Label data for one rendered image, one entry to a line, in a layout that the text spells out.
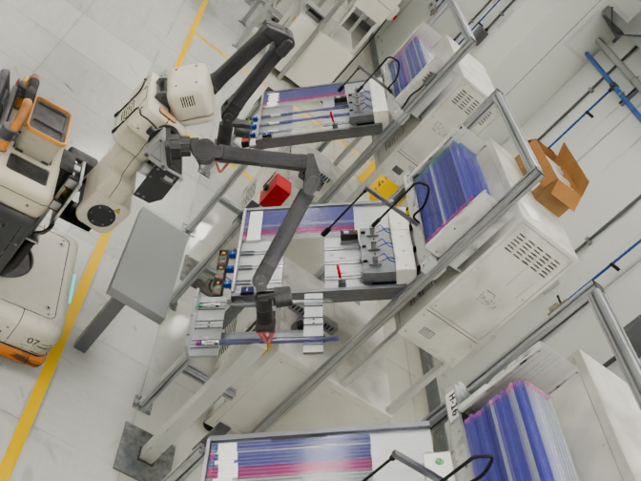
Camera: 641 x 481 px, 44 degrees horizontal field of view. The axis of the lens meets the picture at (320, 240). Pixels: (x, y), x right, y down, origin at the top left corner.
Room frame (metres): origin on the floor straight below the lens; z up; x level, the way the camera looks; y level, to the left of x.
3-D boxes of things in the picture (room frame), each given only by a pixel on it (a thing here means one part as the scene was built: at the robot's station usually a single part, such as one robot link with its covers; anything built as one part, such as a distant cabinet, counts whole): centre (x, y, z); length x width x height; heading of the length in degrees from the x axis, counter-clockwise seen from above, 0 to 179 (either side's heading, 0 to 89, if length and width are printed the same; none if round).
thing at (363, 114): (4.52, 0.35, 0.66); 1.01 x 0.73 x 1.31; 112
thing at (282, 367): (3.26, -0.36, 0.31); 0.70 x 0.65 x 0.62; 22
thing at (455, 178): (3.16, -0.27, 1.52); 0.51 x 0.13 x 0.27; 22
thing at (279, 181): (3.76, 0.34, 0.39); 0.24 x 0.24 x 0.78; 22
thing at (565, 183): (3.38, -0.50, 1.82); 0.68 x 0.30 x 0.20; 22
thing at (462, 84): (4.62, 0.17, 0.95); 1.35 x 0.82 x 1.90; 112
